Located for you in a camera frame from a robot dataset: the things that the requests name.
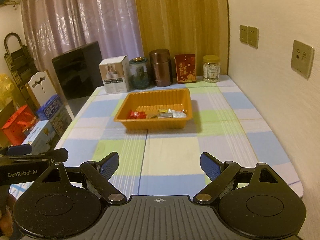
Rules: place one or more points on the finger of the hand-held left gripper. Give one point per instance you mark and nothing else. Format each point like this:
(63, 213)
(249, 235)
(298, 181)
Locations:
(57, 155)
(18, 150)

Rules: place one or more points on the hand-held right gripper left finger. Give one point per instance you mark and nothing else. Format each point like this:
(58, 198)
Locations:
(110, 166)

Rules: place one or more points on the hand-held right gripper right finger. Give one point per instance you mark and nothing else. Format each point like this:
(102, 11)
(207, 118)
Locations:
(211, 166)

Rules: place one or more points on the small red candy packet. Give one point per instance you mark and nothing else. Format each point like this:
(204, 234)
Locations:
(141, 115)

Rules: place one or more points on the clear snack packet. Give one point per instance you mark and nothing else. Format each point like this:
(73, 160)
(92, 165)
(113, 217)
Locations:
(180, 114)

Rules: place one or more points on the orange plastic tray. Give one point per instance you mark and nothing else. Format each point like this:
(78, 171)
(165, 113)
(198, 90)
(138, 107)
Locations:
(155, 125)

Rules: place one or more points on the green and silver snack packet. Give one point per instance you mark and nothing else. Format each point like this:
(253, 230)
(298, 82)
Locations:
(166, 115)

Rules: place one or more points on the small yellow candy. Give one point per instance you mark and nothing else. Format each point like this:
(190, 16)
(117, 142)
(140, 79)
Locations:
(162, 110)

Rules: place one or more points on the person's left hand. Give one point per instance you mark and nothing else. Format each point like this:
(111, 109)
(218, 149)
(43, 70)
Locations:
(4, 223)

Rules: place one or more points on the red paper bag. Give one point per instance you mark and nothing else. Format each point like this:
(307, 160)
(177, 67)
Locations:
(17, 127)

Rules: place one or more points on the light blue box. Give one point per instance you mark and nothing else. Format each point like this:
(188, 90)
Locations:
(40, 135)

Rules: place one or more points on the blue milk carton box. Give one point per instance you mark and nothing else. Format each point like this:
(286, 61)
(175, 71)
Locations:
(53, 115)

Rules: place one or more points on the yellow plastic bag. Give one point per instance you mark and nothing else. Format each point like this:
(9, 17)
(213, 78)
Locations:
(6, 90)

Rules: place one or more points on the white chair back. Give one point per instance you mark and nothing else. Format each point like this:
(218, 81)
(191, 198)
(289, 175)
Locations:
(40, 85)

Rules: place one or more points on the black appliance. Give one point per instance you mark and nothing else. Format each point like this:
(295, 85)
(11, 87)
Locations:
(77, 72)

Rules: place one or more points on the white cardboard box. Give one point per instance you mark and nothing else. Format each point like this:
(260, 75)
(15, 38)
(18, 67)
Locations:
(113, 80)

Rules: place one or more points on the black folding trolley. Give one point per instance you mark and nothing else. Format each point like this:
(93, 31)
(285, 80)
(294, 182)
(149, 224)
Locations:
(17, 62)

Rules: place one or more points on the dark glass jar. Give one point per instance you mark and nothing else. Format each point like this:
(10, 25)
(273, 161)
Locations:
(140, 75)

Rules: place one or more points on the clear plastic jar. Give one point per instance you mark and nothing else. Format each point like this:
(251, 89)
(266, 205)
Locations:
(212, 70)

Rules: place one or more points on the red printed box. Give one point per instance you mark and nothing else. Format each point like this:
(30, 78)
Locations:
(185, 70)

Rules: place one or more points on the brown thermos flask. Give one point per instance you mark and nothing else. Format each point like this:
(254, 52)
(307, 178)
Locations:
(161, 70)

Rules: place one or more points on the pink sheer curtain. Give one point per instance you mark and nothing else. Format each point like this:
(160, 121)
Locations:
(75, 17)

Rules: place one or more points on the wooden cabinet panel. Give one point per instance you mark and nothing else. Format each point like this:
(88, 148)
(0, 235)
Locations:
(180, 17)

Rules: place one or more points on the beige wall data socket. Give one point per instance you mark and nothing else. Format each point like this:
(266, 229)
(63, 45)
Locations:
(302, 58)

